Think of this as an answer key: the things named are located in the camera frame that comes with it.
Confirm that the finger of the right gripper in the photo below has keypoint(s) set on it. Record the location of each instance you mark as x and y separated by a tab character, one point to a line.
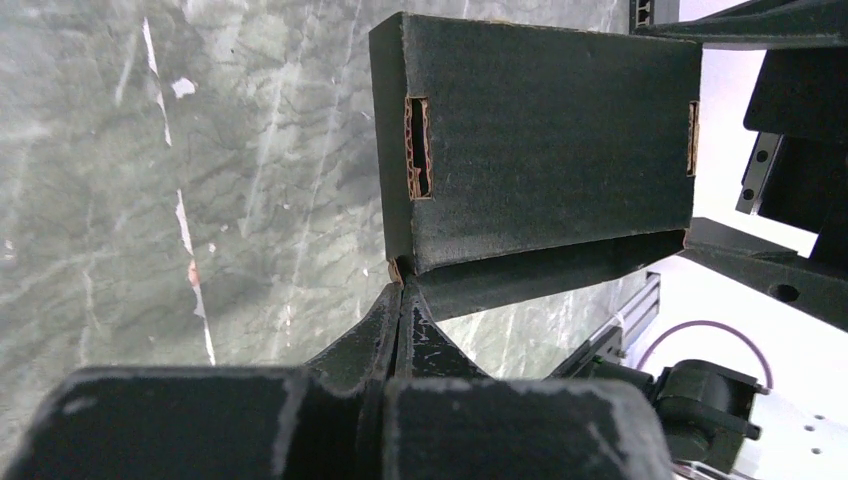
815	285
763	25

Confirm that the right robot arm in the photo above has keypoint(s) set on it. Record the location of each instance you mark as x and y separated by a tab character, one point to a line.
714	417

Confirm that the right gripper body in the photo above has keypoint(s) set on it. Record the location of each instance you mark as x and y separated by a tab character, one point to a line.
797	171

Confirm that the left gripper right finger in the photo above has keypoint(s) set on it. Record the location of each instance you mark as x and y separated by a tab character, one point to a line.
484	428

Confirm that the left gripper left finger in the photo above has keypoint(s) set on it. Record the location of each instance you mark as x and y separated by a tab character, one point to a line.
318	420

